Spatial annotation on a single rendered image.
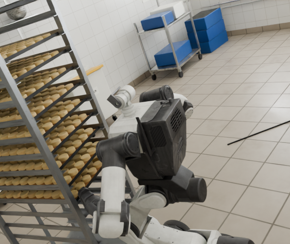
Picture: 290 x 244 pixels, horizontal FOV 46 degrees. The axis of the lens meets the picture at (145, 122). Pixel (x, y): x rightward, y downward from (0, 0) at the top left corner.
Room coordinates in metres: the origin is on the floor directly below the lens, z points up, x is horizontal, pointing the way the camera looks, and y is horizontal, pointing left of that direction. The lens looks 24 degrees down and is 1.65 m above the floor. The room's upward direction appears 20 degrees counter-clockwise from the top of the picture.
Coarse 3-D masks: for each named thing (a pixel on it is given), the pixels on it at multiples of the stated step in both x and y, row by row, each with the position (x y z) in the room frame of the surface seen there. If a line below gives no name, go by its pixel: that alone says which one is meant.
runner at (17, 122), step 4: (16, 120) 1.43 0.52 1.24; (20, 120) 1.42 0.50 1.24; (36, 120) 1.41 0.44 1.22; (0, 124) 1.49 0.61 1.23; (4, 124) 1.48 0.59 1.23; (8, 124) 1.47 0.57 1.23; (12, 124) 1.45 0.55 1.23; (16, 124) 1.44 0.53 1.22; (20, 124) 1.43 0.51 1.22; (24, 124) 1.42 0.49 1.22
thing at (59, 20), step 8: (48, 0) 1.75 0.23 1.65; (56, 8) 1.75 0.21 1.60; (56, 16) 1.75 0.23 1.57; (64, 24) 1.76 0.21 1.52; (64, 40) 1.75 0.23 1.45; (72, 48) 1.75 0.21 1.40; (72, 56) 1.75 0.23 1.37; (80, 64) 1.75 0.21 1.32; (80, 72) 1.75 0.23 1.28; (88, 80) 1.76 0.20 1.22; (88, 88) 1.74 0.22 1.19; (96, 104) 1.75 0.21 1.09; (104, 120) 1.76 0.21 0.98; (104, 128) 1.74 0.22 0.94; (128, 176) 1.76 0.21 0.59; (128, 184) 1.75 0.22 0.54
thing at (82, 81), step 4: (72, 80) 1.78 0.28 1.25; (76, 80) 1.77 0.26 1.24; (80, 80) 1.75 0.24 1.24; (84, 80) 1.74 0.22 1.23; (52, 84) 1.85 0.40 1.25; (56, 84) 1.84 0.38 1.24; (60, 84) 1.82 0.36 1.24; (64, 84) 1.81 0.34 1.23; (84, 84) 1.73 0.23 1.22; (48, 88) 1.87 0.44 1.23
